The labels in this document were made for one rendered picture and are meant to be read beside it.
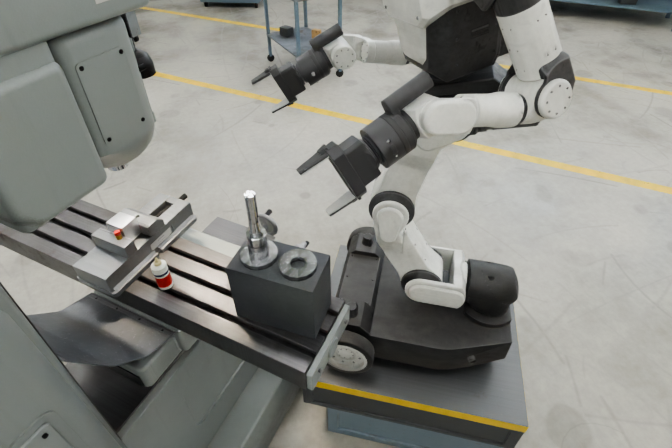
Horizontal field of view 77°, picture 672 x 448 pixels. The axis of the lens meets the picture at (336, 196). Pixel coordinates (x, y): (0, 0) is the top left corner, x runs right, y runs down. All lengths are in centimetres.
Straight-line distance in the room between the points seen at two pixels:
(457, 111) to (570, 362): 179
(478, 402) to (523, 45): 120
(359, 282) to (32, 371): 108
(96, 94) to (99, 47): 9
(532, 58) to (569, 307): 188
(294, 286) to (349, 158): 35
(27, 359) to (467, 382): 133
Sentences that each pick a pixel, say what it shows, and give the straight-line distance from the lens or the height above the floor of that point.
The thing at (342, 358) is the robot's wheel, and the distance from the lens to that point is 162.
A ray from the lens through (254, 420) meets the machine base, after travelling 185.
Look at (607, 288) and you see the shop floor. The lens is 282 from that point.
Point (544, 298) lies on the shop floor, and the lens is 261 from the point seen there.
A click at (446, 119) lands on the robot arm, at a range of 80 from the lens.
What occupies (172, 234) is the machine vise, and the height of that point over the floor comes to 95.
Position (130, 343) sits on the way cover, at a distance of 129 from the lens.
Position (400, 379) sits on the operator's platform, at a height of 40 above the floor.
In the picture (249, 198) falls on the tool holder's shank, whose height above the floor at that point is 131.
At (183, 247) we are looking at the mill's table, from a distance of 139.
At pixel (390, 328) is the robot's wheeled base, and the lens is 158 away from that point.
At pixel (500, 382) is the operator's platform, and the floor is 40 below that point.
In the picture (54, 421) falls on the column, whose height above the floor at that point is 103.
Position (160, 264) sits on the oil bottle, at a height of 102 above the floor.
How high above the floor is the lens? 187
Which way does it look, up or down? 39 degrees down
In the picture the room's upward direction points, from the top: straight up
